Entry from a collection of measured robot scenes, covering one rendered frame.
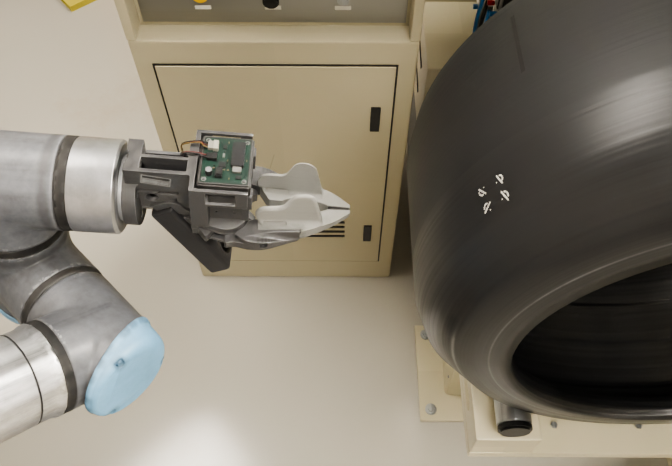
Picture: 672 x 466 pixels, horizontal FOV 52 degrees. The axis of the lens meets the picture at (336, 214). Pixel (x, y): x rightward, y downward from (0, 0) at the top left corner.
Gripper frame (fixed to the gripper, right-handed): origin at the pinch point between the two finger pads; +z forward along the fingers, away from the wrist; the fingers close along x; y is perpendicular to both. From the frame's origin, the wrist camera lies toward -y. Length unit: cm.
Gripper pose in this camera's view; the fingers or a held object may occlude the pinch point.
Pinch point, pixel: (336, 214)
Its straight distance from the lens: 69.6
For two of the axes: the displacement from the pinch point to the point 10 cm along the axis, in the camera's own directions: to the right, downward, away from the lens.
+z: 9.9, 0.7, 0.9
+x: 0.0, -8.3, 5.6
